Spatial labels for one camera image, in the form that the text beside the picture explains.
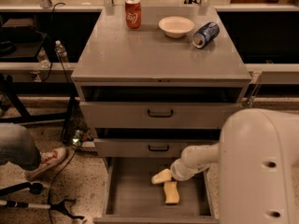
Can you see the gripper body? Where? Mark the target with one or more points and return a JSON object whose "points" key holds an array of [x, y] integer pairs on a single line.
{"points": [[176, 169]]}

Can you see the yellow sponge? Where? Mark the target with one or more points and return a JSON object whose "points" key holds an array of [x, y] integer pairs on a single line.
{"points": [[171, 192]]}

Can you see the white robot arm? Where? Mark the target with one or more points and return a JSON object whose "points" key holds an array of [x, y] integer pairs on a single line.
{"points": [[255, 155]]}

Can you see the grey open bottom drawer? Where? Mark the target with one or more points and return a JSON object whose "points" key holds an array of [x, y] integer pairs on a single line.
{"points": [[131, 198]]}

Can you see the grey middle drawer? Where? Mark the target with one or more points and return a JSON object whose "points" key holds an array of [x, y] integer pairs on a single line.
{"points": [[149, 148]]}

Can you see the grey drawer cabinet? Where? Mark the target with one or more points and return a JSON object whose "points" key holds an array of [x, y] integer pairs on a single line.
{"points": [[146, 66]]}

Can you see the grey top drawer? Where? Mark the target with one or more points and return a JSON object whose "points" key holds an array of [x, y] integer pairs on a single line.
{"points": [[156, 115]]}

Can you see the white red sneaker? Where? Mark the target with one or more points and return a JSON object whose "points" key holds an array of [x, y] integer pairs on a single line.
{"points": [[48, 160]]}

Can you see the black side table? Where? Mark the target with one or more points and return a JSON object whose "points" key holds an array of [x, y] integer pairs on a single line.
{"points": [[30, 65]]}

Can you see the white bowl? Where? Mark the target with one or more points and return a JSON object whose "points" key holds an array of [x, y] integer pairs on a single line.
{"points": [[176, 27]]}

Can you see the blue soda can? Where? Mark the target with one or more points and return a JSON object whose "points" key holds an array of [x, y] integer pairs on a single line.
{"points": [[205, 34]]}

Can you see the blue jeans leg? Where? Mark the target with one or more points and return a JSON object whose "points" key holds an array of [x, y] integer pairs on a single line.
{"points": [[18, 147]]}

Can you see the clear water bottle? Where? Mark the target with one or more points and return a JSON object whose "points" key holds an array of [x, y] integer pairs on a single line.
{"points": [[61, 52]]}

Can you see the red soda can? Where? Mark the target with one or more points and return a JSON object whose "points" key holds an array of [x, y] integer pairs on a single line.
{"points": [[133, 13]]}

